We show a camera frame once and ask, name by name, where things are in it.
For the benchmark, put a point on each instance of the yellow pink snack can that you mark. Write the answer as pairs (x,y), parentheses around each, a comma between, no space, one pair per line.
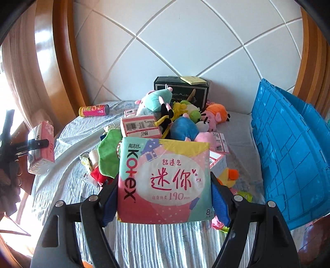
(94,110)

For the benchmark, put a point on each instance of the teal pink sanitary pad pack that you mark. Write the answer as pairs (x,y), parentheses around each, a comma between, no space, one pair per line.
(167,180)

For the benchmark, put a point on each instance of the pink tissue pack rear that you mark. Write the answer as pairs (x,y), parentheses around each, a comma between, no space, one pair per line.
(140,127)

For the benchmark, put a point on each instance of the yellow duck plush frog hood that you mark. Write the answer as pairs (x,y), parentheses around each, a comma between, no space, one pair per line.
(228,177)

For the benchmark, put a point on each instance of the yellow sticky note pad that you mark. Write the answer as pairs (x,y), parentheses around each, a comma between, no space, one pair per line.
(193,80)

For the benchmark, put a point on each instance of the small white cup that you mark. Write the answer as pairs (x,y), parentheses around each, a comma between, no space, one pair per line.
(94,157)

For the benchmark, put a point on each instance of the red plush doll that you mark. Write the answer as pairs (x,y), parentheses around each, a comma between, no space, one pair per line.
(99,175)

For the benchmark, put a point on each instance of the grey striped bedsheet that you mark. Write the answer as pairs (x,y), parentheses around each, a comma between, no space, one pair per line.
(159,244)

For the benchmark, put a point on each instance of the yellowish crumpled wrapper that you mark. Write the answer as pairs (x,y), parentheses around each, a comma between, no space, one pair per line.
(86,161)

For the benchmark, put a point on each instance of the white padded headboard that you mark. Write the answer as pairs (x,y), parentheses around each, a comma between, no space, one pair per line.
(180,38)

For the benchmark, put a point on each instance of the large pink white tissue pack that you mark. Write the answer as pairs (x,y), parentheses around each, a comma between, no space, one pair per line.
(217,163)

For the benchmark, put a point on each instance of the blue plastic crate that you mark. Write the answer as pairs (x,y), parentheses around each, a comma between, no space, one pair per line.
(291,154)

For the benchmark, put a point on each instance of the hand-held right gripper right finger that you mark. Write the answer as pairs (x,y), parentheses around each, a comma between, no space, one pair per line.
(221,206)

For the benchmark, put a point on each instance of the orange-haired pink pig plush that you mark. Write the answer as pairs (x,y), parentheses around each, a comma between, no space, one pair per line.
(216,116)

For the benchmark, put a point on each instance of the teal plush toy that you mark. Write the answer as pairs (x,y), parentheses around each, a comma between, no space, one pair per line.
(152,100)

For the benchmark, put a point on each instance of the pink green pad pack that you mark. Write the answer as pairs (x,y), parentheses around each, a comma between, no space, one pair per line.
(245,197)

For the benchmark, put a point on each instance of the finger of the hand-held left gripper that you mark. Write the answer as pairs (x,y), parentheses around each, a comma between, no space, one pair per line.
(33,145)

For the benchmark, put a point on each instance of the small pink tissue pack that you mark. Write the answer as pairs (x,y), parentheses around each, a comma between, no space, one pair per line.
(41,161)

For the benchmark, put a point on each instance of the wooden headboard frame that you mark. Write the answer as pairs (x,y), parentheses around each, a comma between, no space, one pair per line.
(59,51)

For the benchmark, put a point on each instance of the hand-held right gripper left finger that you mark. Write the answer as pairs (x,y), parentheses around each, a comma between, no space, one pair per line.
(110,203)

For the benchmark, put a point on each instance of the yellow-green plush toy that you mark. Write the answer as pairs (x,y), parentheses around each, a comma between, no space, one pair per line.
(189,110)

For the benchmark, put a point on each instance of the small pink labelled pack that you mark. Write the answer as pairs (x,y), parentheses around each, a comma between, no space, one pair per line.
(219,144)

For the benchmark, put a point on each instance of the black gift box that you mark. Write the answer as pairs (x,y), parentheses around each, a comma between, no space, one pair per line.
(180,91)

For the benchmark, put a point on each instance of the green leaf plush cloth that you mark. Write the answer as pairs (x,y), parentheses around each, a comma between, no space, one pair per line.
(109,154)

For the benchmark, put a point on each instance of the blue pink pig plush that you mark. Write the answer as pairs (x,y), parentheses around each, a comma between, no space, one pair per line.
(184,128)

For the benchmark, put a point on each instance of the person's left hand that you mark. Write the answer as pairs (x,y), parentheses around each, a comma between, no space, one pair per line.
(10,188)

